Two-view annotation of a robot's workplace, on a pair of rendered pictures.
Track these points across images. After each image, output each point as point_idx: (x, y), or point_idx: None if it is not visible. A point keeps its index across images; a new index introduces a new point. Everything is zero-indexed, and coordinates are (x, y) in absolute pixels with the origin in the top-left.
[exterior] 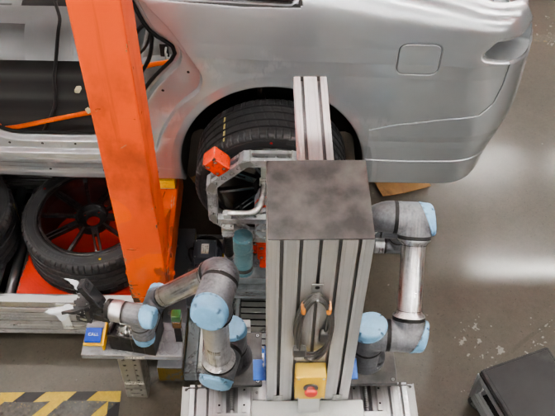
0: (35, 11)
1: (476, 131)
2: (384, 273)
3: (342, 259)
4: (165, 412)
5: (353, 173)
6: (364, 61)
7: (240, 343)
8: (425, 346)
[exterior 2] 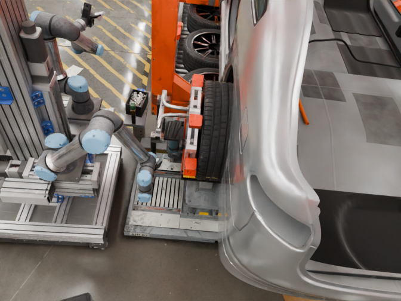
0: (326, 36)
1: (230, 237)
2: (206, 268)
3: None
4: (124, 148)
5: None
6: (240, 100)
7: (68, 88)
8: (34, 171)
